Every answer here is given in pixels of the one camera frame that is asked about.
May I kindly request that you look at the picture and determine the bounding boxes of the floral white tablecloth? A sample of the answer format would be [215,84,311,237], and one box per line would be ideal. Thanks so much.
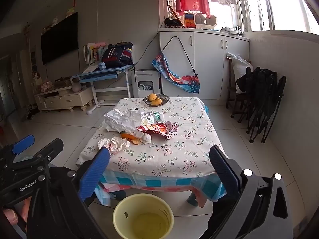
[76,97,228,180]

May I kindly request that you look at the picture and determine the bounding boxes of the yellow plastic bucket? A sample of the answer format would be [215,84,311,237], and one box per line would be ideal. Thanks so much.
[113,193,174,239]

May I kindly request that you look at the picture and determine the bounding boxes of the dark wooden chair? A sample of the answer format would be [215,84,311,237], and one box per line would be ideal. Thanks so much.
[226,55,252,124]

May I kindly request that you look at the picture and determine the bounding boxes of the white tissue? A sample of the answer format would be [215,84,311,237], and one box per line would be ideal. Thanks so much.
[98,137,131,154]

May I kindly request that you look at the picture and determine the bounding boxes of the pale pink kettlebell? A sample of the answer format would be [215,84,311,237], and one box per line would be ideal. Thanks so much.
[71,77,82,93]

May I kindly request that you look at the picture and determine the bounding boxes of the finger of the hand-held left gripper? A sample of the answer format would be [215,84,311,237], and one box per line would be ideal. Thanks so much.
[0,134,35,155]
[32,138,64,166]

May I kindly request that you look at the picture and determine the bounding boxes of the dark fruit bowl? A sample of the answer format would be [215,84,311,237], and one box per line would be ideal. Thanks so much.
[143,94,170,106]

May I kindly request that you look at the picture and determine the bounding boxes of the black flat television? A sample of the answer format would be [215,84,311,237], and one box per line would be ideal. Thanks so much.
[41,12,80,65]

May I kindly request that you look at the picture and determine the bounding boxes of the white sneakers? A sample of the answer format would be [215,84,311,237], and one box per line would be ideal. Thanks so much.
[220,26,244,36]

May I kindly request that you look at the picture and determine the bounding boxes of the dark blue red backpack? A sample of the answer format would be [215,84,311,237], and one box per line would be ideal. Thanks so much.
[101,42,134,68]

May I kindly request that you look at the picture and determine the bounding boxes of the white storage cabinet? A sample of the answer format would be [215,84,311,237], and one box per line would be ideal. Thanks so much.
[157,27,251,101]

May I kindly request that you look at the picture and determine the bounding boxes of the red snack wrapper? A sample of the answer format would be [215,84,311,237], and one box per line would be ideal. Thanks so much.
[137,121,179,140]

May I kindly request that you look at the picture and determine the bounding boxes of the cream television cabinet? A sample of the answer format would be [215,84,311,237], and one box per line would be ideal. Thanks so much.
[34,86,94,112]

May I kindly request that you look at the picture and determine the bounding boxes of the white sack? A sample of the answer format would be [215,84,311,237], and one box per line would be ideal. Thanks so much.
[226,51,254,94]

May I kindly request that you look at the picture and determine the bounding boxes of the black folding chairs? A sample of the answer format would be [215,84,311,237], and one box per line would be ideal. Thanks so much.
[245,66,287,144]

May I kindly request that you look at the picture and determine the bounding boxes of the black shoes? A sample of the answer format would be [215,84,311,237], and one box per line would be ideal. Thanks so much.
[164,18,184,29]

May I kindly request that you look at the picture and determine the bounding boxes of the person's left hand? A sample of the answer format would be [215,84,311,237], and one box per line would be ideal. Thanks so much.
[0,196,32,230]

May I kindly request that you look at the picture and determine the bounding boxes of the window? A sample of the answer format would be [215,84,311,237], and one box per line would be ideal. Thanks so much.
[239,0,319,35]

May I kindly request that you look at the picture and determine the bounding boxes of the white plastic basket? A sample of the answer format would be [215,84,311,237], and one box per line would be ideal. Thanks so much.
[193,12,218,30]

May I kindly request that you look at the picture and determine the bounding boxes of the blue white study desk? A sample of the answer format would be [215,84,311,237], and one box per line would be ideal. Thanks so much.
[70,64,135,115]

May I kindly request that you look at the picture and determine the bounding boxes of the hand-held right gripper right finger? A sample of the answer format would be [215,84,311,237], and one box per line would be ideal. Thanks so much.
[199,145,293,239]

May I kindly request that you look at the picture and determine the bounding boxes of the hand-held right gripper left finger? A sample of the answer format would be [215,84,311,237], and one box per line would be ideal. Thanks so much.
[26,147,110,239]

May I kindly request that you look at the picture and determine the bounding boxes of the row of books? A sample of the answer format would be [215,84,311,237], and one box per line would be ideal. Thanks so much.
[83,43,105,65]

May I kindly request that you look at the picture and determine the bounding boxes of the clear plastic bottle green label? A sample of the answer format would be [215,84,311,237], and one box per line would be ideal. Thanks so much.
[141,111,164,126]

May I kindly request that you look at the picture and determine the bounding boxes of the white plastic bag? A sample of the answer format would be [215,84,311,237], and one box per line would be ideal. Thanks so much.
[104,109,143,133]

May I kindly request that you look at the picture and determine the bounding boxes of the colourful printed drawstring bag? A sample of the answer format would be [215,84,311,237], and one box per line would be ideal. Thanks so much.
[152,36,201,94]

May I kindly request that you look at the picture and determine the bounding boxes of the colourful picture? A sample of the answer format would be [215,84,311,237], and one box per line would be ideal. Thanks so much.
[184,13,196,28]

